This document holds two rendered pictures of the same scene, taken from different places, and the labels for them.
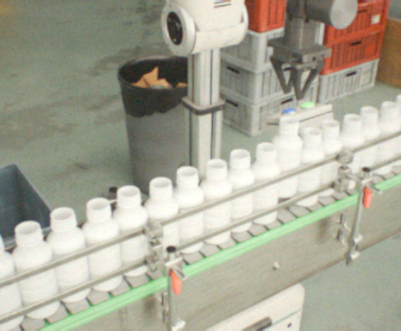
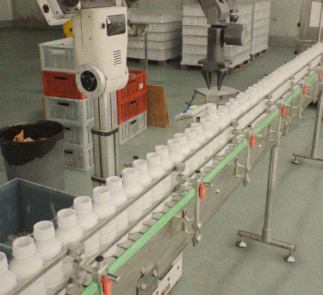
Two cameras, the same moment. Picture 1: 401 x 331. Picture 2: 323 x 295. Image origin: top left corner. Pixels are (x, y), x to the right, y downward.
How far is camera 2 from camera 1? 0.65 m
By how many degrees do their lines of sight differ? 26
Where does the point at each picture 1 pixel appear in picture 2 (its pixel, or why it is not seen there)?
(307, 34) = (222, 53)
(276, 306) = not seen: hidden behind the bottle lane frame
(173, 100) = (47, 147)
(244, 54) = (72, 116)
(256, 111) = (86, 153)
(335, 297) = (190, 248)
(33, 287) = (135, 208)
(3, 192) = (9, 202)
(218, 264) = not seen: hidden behind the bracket
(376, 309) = (215, 247)
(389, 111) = (241, 99)
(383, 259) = not seen: hidden behind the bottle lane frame
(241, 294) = (206, 210)
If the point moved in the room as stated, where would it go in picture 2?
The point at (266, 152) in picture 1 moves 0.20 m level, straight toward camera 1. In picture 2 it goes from (207, 121) to (236, 142)
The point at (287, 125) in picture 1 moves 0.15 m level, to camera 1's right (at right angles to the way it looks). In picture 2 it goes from (212, 106) to (247, 101)
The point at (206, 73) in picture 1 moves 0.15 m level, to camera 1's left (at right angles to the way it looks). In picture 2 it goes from (108, 108) to (77, 112)
